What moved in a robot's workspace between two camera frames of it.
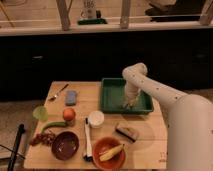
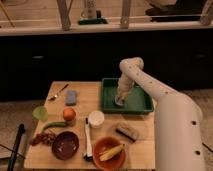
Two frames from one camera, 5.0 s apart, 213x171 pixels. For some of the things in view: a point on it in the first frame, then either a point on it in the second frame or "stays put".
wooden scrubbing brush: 127,132 stays put
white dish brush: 88,156 stays put
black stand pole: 16,147 stays put
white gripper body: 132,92 -> 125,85
